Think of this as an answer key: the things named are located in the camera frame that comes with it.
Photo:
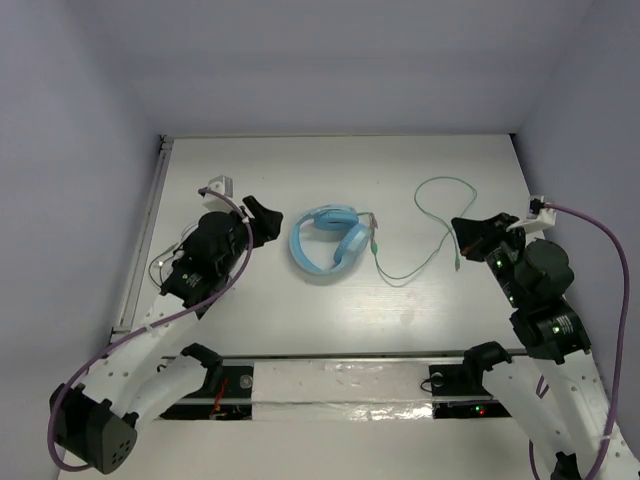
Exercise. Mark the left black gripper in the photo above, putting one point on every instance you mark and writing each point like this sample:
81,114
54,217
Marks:
250,223

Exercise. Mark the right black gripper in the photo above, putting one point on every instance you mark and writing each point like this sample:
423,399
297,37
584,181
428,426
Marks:
472,233

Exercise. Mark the light blue headphones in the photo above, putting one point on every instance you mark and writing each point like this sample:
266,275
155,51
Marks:
327,226

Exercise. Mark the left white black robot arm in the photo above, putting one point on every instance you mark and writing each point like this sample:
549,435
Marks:
97,415

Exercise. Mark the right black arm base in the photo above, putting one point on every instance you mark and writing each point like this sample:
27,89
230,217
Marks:
456,389

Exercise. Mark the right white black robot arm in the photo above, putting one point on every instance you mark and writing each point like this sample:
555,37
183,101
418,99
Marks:
580,439

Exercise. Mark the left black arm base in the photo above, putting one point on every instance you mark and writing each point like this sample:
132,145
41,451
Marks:
226,392

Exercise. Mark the silver foil tape strip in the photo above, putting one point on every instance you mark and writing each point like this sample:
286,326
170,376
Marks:
340,390

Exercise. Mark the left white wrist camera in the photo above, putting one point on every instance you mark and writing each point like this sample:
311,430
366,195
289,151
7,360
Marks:
222,185

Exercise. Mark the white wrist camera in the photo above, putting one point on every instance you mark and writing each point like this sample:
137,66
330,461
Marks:
540,216
222,185

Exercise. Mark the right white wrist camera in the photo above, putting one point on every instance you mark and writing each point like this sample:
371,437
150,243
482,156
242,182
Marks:
540,216

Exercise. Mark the black white cable bundle device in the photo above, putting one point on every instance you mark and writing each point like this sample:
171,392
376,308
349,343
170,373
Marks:
162,260

